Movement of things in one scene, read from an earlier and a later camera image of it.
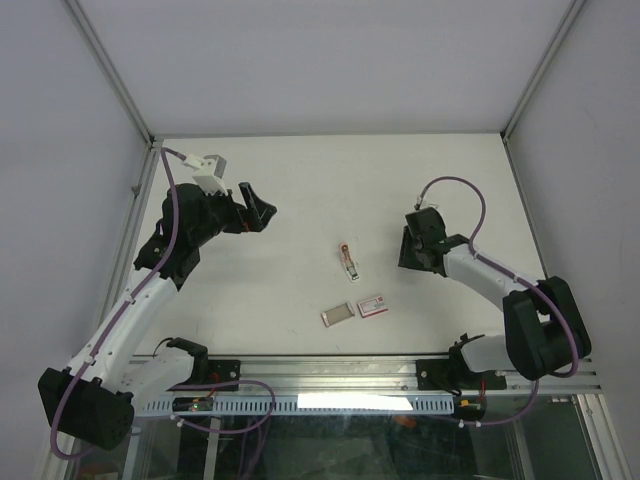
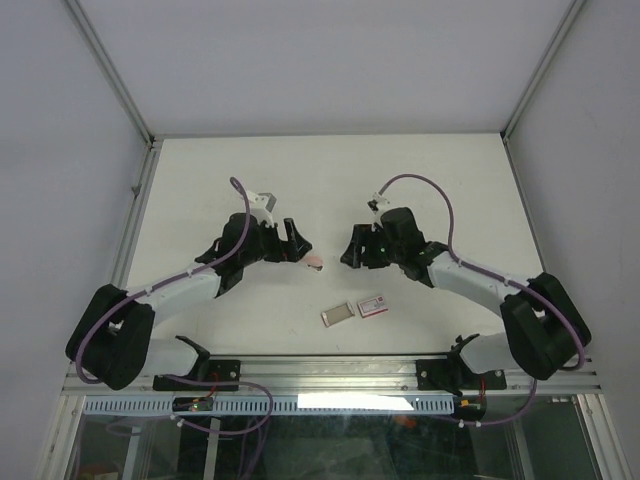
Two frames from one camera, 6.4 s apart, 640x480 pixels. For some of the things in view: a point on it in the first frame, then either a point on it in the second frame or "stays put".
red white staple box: x=372 y=307 stays put
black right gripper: x=405 y=259 to x=363 y=235
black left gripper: x=253 y=218 to x=291 y=250
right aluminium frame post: x=572 y=12 stays put
